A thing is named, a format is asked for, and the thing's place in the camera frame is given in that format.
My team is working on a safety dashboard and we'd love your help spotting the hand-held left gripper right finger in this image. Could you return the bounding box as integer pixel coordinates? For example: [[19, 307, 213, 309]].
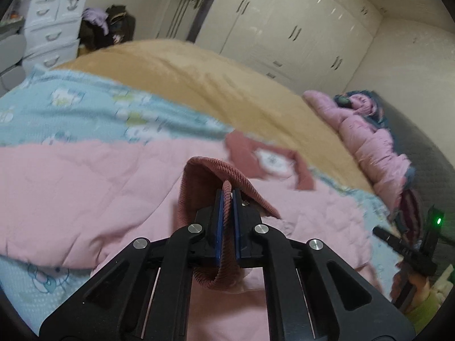
[[233, 190, 416, 341]]

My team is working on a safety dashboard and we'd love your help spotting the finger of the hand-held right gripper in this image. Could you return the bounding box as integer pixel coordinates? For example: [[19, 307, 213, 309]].
[[373, 226, 436, 276]]

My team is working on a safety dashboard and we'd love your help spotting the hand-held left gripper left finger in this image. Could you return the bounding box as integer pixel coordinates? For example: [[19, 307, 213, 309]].
[[38, 189, 231, 341]]

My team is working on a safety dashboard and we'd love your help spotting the pink quilted jacket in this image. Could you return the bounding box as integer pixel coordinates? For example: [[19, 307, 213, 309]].
[[0, 131, 392, 341]]

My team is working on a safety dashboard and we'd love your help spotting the person's right forearm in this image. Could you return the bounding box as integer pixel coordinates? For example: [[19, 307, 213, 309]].
[[405, 273, 448, 334]]

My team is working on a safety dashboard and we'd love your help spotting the red striped cloth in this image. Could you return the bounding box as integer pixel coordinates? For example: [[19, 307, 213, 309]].
[[394, 188, 424, 244]]

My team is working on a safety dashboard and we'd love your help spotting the grey padded headboard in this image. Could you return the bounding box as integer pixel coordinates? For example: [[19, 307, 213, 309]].
[[370, 92, 455, 292]]

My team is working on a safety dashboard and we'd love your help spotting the pink puffer coat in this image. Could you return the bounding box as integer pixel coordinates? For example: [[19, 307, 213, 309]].
[[302, 90, 413, 214]]

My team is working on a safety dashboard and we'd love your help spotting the tan bed blanket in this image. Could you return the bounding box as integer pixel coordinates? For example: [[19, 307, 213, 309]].
[[53, 39, 374, 192]]

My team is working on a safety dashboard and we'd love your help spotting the blue cartoon-print blanket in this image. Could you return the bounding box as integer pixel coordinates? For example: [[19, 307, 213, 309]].
[[0, 66, 402, 338]]

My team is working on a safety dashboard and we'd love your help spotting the white glossy wardrobe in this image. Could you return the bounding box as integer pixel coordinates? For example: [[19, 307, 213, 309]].
[[199, 0, 382, 91]]

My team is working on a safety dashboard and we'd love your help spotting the white door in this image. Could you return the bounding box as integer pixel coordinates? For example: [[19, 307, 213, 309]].
[[156, 0, 228, 43]]

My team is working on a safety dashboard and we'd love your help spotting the dark bag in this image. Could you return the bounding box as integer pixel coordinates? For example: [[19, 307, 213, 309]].
[[80, 5, 136, 48]]

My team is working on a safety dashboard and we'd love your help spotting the purple cloth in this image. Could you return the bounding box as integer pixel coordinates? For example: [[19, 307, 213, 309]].
[[82, 7, 109, 32]]

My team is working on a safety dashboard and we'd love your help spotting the white drawer chest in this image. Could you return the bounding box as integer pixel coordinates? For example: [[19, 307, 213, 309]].
[[23, 0, 88, 70]]

